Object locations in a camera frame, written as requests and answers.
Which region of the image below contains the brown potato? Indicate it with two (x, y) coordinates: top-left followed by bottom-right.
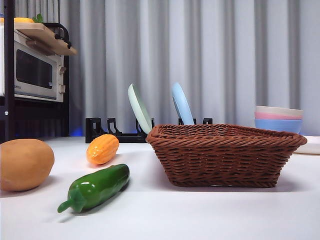
(0, 138), (55, 193)

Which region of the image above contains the white flat plate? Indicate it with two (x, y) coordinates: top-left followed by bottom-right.
(293, 135), (320, 155)

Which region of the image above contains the pale green plate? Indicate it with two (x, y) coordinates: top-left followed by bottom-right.
(127, 83), (153, 135)

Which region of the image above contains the light blue plate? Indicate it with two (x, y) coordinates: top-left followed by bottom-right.
(171, 82), (195, 125)

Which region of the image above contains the pink bowl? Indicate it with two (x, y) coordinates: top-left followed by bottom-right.
(254, 111), (304, 121)

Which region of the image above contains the wooden cutting board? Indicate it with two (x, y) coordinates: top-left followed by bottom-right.
(14, 23), (78, 56)

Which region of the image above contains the yellow toy food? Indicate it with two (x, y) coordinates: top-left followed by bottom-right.
(0, 16), (35, 25)

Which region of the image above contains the cream toaster oven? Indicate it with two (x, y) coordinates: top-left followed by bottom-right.
(0, 24), (66, 103)

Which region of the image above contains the green toy leaf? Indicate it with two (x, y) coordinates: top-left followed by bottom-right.
(32, 13), (45, 25)

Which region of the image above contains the green toy cucumber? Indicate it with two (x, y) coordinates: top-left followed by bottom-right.
(57, 163), (131, 214)

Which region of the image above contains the brown wicker basket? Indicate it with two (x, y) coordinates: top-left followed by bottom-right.
(145, 123), (308, 188)

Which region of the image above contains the cream bowl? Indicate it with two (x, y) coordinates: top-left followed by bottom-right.
(255, 105), (304, 117)

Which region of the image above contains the black metal shelf frame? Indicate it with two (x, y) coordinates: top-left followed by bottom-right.
(0, 0), (70, 143)

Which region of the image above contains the black dish rack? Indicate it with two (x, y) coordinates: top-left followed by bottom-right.
(85, 117), (213, 144)

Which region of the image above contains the grey pleated curtain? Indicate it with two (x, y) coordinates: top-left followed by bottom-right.
(0, 0), (320, 138)

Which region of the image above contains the orange toy corn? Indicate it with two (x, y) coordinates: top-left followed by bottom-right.
(86, 134), (120, 165)

